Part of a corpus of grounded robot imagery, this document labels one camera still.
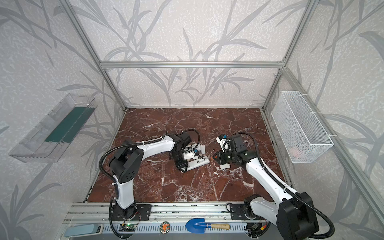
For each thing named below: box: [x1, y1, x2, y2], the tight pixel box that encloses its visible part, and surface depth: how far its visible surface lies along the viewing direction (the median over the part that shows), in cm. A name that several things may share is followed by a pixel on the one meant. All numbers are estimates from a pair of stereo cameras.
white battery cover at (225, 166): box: [219, 163, 231, 170], surface depth 91 cm
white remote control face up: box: [186, 157, 210, 171], surface depth 91 cm
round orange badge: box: [159, 221, 171, 235], surface depth 71 cm
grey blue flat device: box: [63, 224, 104, 238], surface depth 67 cm
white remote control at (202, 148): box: [197, 143, 206, 155], surface depth 98 cm
